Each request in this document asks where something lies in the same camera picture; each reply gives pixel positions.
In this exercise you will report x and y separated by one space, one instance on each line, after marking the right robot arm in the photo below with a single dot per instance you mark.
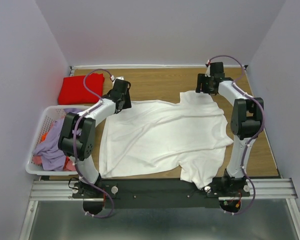
246 123

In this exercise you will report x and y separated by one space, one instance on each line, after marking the white t-shirt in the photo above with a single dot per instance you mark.
155 136

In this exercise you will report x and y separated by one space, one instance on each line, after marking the white plastic laundry basket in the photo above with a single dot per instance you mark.
48 117

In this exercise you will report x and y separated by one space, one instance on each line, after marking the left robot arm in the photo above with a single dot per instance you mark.
77 136

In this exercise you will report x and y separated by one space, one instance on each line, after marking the folded red t-shirt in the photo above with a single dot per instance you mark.
73 91

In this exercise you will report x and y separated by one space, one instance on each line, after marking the aluminium rail frame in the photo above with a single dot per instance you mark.
270 212

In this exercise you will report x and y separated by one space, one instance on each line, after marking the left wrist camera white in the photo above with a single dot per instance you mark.
113 78

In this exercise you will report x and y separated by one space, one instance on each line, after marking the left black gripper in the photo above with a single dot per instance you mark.
127 104

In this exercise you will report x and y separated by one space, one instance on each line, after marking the lavender t-shirt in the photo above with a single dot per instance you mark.
48 146

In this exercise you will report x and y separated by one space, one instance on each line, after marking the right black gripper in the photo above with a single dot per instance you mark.
200 78

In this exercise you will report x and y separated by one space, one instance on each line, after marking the orange pink garment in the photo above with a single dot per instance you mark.
48 165

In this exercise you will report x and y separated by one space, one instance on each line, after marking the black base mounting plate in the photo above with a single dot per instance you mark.
158 193

